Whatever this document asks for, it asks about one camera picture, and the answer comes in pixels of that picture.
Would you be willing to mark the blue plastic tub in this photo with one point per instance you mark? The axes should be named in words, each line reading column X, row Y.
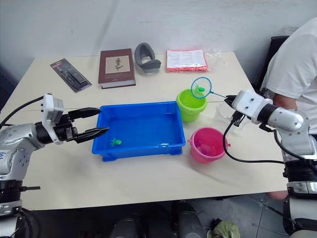
column 148, row 148

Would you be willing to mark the dark rounded shape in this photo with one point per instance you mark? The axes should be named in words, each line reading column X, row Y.
column 128, row 229
column 188, row 220

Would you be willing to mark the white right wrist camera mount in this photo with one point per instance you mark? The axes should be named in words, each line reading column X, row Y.
column 247, row 104

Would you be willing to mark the pink plastic bucket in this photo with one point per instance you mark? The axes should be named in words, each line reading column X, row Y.
column 205, row 158

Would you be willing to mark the green crumpled cloth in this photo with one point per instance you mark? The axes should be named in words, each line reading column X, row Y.
column 226, row 230

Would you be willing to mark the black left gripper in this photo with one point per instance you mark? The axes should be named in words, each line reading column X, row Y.
column 65, row 130

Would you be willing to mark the person in white shirt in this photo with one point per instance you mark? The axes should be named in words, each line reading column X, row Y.
column 292, row 62

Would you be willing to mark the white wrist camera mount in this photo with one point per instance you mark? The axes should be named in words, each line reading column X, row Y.
column 247, row 104
column 50, row 109

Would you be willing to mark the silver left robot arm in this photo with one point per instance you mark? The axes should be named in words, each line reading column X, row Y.
column 15, row 138

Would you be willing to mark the black blister tool package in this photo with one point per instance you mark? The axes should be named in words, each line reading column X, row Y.
column 70, row 75

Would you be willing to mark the red beads packet white label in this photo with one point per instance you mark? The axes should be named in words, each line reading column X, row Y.
column 185, row 59

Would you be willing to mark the black chair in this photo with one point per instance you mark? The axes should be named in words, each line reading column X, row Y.
column 275, row 49

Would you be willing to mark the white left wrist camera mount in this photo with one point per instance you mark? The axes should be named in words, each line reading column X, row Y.
column 50, row 109

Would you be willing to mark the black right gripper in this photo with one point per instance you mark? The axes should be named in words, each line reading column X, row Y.
column 238, row 119

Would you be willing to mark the blue-rimmed small fishing net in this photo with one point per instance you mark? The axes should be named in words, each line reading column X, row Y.
column 218, row 94

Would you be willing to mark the green toy fish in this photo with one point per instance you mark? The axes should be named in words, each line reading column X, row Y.
column 117, row 142
column 200, row 89

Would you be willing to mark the green plastic bucket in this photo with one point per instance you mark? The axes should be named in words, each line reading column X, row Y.
column 190, row 112

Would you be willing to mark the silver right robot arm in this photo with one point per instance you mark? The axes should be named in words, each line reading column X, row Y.
column 284, row 121

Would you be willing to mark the clear plastic bag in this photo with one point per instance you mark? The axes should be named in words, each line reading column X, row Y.
column 214, row 53

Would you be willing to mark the dark red hardcover book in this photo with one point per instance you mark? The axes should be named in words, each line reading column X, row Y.
column 116, row 64

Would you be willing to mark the clear plastic cup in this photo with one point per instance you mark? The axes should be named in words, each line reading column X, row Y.
column 224, row 111

